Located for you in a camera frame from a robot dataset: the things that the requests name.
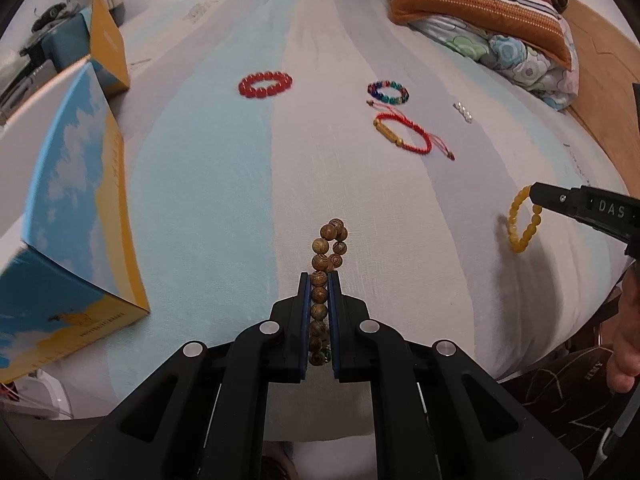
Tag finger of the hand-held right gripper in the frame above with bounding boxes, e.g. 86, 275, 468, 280
529, 182, 583, 222

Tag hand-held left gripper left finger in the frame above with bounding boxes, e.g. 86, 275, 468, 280
55, 272, 310, 480

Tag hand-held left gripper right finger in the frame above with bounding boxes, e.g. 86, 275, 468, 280
327, 271, 583, 480

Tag yellow bead bracelet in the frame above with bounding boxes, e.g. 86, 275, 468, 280
507, 185, 545, 254

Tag brown wooden bead bracelet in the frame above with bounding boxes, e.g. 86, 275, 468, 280
307, 217, 349, 367

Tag red cord bracelet gold tube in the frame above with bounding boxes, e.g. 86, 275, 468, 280
368, 101, 456, 161

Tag multicolour glass bead bracelet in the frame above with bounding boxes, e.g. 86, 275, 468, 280
367, 80, 410, 106

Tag red bead bracelet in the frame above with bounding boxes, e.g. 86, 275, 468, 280
237, 70, 294, 100

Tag blue sky print yellow box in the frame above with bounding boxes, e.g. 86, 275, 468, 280
0, 59, 152, 386

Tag person's right hand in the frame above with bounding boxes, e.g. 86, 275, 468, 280
609, 262, 640, 395

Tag floral quilt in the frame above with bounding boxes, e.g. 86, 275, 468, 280
409, 14, 581, 112

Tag dark patterned cloth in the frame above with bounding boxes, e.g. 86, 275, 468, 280
500, 342, 640, 480

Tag striped orange pillow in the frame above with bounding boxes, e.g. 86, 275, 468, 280
389, 0, 573, 72

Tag white plastic object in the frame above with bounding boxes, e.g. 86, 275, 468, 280
0, 369, 73, 422

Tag yellow box lid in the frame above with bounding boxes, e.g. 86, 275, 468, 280
88, 0, 132, 97

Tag teal cloth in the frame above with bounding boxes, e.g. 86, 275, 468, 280
30, 10, 95, 72

